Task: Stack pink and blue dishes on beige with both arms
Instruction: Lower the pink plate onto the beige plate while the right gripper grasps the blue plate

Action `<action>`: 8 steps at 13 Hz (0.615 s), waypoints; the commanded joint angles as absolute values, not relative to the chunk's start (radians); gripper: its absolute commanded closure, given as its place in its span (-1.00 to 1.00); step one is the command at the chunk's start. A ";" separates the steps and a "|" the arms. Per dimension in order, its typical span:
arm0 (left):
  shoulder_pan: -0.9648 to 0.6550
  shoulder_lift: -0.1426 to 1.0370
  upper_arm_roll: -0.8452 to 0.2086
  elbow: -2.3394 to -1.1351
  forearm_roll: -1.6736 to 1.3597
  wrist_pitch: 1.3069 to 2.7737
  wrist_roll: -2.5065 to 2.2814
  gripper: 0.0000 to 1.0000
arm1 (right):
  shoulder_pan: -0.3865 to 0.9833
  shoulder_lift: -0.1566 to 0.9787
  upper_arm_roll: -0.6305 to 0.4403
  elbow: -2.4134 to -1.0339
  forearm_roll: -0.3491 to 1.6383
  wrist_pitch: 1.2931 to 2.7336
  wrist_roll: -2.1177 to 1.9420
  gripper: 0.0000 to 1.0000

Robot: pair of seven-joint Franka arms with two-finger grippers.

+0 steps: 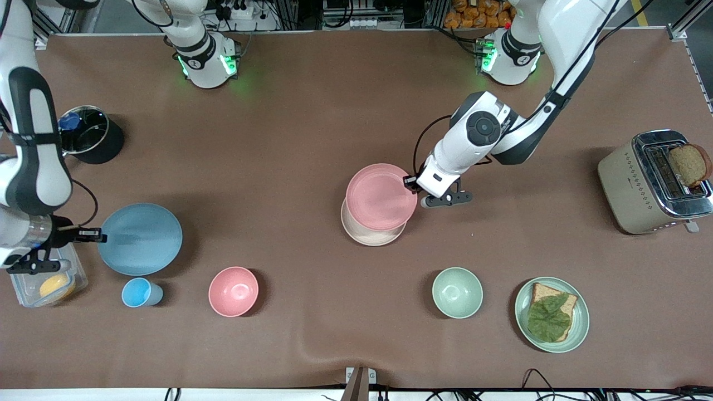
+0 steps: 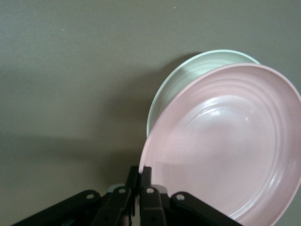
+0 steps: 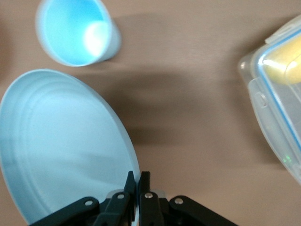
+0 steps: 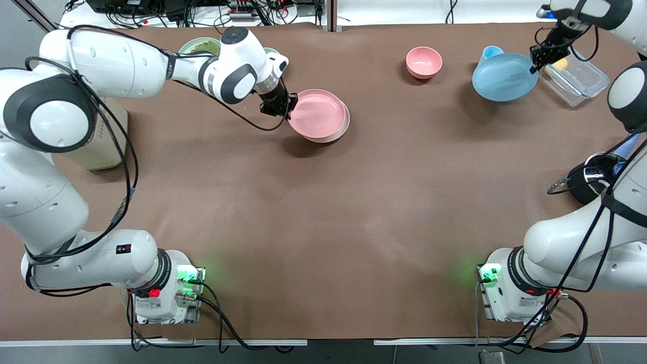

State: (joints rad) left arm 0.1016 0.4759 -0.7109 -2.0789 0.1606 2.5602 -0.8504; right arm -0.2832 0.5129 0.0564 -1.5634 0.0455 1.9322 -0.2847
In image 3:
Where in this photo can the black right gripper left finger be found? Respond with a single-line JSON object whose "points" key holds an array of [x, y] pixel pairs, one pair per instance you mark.
{"points": [[117, 207]]}

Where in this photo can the light blue plate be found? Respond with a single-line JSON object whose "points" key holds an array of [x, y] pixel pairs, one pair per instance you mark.
{"points": [[58, 141]]}

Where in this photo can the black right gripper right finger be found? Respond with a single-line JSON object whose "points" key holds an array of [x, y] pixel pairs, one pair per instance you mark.
{"points": [[148, 207]]}

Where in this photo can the yellow round food piece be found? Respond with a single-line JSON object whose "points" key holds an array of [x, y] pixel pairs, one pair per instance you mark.
{"points": [[287, 63]]}

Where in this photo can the light blue cup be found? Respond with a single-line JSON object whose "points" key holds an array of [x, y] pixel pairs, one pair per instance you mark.
{"points": [[70, 30]]}

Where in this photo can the clear plastic container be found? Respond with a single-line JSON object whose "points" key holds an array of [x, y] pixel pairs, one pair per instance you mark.
{"points": [[277, 117]]}

